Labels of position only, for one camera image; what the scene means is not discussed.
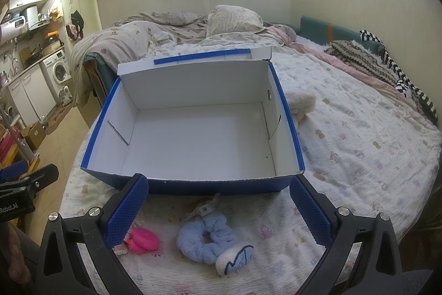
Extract pink round soft toy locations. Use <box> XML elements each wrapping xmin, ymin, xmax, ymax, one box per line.
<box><xmin>124</xmin><ymin>228</ymin><xmax>160</xmax><ymax>255</ymax></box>

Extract white plush with blue stitching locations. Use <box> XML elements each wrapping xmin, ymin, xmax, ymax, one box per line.
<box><xmin>215</xmin><ymin>242</ymin><xmax>255</xmax><ymax>276</ymax></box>

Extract light blue fluffy scrunchie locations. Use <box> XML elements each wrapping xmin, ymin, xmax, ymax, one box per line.
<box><xmin>176</xmin><ymin>211</ymin><xmax>240</xmax><ymax>265</ymax></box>

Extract beige floral scrunchie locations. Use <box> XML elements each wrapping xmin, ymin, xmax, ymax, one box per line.
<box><xmin>112</xmin><ymin>217</ymin><xmax>143</xmax><ymax>256</ymax></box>

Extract person's right hand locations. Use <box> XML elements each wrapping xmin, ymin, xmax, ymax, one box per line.
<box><xmin>1</xmin><ymin>222</ymin><xmax>31</xmax><ymax>285</ymax></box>

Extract cardboard box on floor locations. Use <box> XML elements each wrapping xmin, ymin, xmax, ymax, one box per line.
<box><xmin>21</xmin><ymin>121</ymin><xmax>46</xmax><ymax>151</ymax></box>

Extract white patterned bed sheet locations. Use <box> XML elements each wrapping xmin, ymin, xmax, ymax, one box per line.
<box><xmin>61</xmin><ymin>33</ymin><xmax>441</xmax><ymax>294</ymax></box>

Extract white kitchen cabinet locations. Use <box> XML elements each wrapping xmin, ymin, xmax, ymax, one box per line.
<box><xmin>7</xmin><ymin>64</ymin><xmax>56</xmax><ymax>127</ymax></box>

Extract white washing machine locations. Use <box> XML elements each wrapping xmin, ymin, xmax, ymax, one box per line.
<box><xmin>40</xmin><ymin>49</ymin><xmax>71</xmax><ymax>101</ymax></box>

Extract white fluffy cloth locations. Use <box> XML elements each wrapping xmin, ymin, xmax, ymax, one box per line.
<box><xmin>285</xmin><ymin>90</ymin><xmax>316</xmax><ymax>124</ymax></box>

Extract black white striped garment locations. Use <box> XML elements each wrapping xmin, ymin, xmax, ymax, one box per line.
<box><xmin>360</xmin><ymin>29</ymin><xmax>438</xmax><ymax>127</ymax></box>

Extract blue and white cardboard box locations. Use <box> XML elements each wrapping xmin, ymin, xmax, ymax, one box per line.
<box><xmin>81</xmin><ymin>47</ymin><xmax>305</xmax><ymax>195</ymax></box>

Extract white water heater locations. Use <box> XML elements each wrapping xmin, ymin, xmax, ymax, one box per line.
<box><xmin>0</xmin><ymin>16</ymin><xmax>28</xmax><ymax>45</ymax></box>

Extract black hanging clothes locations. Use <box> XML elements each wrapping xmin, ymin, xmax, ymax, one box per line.
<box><xmin>65</xmin><ymin>11</ymin><xmax>85</xmax><ymax>41</ymax></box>

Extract brown patterned knit blanket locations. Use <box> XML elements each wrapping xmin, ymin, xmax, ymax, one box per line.
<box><xmin>324</xmin><ymin>40</ymin><xmax>398</xmax><ymax>87</ymax></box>

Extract beige floral quilt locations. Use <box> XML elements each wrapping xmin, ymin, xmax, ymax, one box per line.
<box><xmin>69</xmin><ymin>11</ymin><xmax>207</xmax><ymax>106</ymax></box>

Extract pink sheet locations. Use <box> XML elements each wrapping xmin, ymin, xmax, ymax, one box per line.
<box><xmin>261</xmin><ymin>25</ymin><xmax>417</xmax><ymax>111</ymax></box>

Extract cream patterned pillow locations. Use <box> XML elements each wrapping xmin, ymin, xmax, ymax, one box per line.
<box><xmin>206</xmin><ymin>4</ymin><xmax>265</xmax><ymax>37</ymax></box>

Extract teal sofa bed frame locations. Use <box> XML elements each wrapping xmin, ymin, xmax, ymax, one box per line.
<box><xmin>265</xmin><ymin>15</ymin><xmax>386</xmax><ymax>56</ymax></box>

